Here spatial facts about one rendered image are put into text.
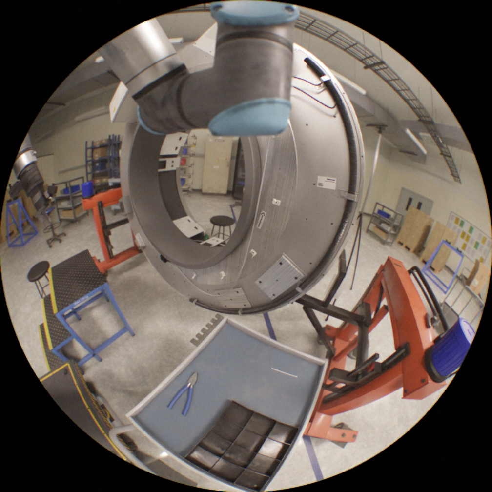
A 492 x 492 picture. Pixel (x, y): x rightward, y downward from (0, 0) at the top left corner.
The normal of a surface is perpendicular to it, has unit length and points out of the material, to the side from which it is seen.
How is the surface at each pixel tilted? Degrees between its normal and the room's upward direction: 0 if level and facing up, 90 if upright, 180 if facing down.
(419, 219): 90
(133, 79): 134
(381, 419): 0
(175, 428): 0
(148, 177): 85
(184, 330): 0
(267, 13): 93
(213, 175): 90
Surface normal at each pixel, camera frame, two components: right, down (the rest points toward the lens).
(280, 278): -0.49, 0.37
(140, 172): 0.86, 0.36
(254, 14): -0.08, 0.52
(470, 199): -0.98, -0.03
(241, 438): 0.13, -0.86
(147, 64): 0.51, 0.76
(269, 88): 0.32, 0.59
